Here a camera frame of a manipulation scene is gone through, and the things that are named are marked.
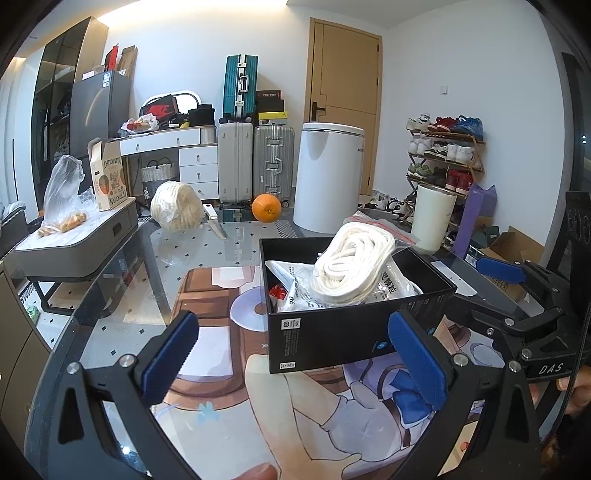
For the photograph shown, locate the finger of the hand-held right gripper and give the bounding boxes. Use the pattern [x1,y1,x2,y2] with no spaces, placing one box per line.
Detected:
[475,257,573,301]
[450,300,573,356]

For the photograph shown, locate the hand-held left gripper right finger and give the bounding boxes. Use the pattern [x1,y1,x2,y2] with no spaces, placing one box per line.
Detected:
[388,310,543,480]

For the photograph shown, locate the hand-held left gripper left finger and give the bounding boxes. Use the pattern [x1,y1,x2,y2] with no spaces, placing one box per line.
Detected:
[25,310,200,480]

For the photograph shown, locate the black cardboard box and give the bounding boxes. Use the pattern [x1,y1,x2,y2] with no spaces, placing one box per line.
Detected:
[259,236,458,374]

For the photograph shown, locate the white rope coil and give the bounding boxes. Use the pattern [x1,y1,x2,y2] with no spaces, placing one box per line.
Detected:
[309,210,419,308]

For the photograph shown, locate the red and white packet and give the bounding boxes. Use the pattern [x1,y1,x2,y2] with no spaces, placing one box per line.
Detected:
[270,285,290,315]

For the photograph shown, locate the white printed packet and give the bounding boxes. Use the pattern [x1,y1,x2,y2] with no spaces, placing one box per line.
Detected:
[265,258,423,315]

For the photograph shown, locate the person's right hand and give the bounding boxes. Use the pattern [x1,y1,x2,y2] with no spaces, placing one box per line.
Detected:
[529,374,591,416]

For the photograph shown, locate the person's left hand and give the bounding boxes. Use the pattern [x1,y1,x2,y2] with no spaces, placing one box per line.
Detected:
[233,463,279,480]

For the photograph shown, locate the brown cardboard box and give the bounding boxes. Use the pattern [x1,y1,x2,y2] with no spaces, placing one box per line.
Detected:
[466,226,546,305]

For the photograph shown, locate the purple bag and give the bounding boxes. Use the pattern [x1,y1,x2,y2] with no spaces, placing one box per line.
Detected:
[451,184,497,259]

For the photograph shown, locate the printed desk mat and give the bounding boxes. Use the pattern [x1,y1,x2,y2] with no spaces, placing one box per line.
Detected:
[150,265,522,480]

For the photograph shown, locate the cream cup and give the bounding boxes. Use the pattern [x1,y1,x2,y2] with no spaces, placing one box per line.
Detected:
[410,185,458,254]

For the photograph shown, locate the wooden shoe rack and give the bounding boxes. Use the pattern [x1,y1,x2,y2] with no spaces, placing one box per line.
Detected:
[405,113,488,232]

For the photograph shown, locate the shoes on floor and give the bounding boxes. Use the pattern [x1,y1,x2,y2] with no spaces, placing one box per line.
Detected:
[365,191,411,219]

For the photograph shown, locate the beige cabinet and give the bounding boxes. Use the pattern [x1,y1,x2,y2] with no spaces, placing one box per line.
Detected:
[0,270,51,444]

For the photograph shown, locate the plastic-wrapped pale cabbage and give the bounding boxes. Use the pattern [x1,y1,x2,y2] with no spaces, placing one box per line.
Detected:
[150,181,205,232]

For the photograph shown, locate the orange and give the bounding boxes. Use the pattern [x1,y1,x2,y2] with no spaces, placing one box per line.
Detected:
[252,194,282,224]

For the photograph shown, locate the wicker basket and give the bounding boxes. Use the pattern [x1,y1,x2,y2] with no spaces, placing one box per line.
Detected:
[140,157,180,184]

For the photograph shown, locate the printed cardboard fruit box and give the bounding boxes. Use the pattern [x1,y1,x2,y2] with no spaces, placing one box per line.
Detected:
[88,138,129,212]

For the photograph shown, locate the clear plastic bag of snacks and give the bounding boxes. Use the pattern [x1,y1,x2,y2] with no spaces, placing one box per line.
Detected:
[37,154,88,238]

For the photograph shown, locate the white cylindrical trash bin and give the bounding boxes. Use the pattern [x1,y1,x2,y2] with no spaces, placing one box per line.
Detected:
[294,122,366,234]

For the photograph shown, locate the white dresser desk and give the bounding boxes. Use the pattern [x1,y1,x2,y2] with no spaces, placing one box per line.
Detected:
[119,126,220,201]

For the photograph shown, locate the white suitcase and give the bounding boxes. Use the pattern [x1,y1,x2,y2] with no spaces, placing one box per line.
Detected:
[217,121,254,204]

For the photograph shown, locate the silver suitcase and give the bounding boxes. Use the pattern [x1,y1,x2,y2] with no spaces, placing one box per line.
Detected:
[252,124,295,208]

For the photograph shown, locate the wooden door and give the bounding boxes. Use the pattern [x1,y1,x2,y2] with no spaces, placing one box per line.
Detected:
[307,17,384,197]

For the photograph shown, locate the black bag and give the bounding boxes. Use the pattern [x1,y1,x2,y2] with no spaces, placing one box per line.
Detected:
[187,105,217,127]

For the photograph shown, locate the red and black shoe box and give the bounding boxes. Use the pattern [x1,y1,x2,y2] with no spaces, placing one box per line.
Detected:
[140,93,180,118]

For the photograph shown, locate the dark grey fridge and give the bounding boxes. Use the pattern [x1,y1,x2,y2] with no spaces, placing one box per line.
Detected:
[70,70,132,160]

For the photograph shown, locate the white oval mirror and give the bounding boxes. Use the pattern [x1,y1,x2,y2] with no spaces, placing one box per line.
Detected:
[143,90,201,116]

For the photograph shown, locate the teal suitcase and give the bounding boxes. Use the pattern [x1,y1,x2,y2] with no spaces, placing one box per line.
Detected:
[223,54,259,123]

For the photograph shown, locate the dark glass cabinet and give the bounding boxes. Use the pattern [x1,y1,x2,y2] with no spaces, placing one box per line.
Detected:
[30,16,109,204]

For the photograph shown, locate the cartons on fridge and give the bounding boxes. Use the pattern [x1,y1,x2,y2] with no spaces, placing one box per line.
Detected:
[105,44,138,77]

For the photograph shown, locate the white-handled knife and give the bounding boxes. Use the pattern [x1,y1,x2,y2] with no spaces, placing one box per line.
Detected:
[203,203,230,241]

